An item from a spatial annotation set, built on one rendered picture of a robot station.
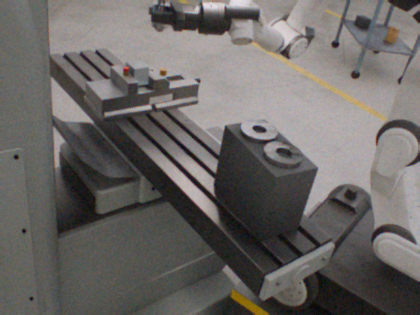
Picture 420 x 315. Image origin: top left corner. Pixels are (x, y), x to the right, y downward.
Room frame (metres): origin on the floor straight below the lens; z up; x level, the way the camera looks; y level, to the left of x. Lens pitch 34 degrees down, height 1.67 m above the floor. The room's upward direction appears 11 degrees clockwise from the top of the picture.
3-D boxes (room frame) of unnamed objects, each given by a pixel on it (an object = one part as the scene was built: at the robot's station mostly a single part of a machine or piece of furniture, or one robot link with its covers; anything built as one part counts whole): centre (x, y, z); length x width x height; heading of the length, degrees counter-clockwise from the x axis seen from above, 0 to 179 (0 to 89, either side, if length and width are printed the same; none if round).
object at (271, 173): (0.95, -0.12, 1.01); 0.22 x 0.12 x 0.20; 35
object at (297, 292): (1.11, -0.30, 0.50); 0.20 x 0.05 x 0.20; 60
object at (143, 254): (1.30, 0.20, 0.41); 0.80 x 0.30 x 0.60; 133
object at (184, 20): (1.31, 0.14, 1.24); 0.13 x 0.12 x 0.10; 18
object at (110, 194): (1.28, 0.22, 0.77); 0.50 x 0.35 x 0.12; 133
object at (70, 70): (1.24, 0.18, 0.87); 1.24 x 0.23 x 0.08; 43
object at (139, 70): (1.36, 0.29, 1.02); 0.06 x 0.05 x 0.06; 41
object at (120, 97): (1.38, 0.27, 0.97); 0.35 x 0.15 x 0.11; 131
